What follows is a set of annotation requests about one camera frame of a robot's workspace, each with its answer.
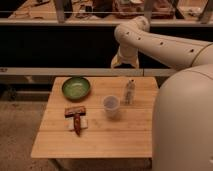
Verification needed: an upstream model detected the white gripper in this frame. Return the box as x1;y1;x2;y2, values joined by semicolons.
111;44;139;69

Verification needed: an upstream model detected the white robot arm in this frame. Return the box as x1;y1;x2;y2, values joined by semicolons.
111;16;213;171

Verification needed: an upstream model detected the green ceramic bowl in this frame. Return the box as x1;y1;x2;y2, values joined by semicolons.
62;77;91;100

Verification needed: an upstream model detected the clear glass shaker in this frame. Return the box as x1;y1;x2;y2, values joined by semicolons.
124;80;135;105

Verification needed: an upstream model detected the clear plastic cup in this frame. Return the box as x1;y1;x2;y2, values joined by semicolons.
103;95;120;118

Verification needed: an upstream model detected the wooden table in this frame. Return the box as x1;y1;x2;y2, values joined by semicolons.
31;77;158;158

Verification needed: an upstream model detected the red wooden brush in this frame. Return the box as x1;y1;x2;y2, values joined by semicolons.
64;106;88;135

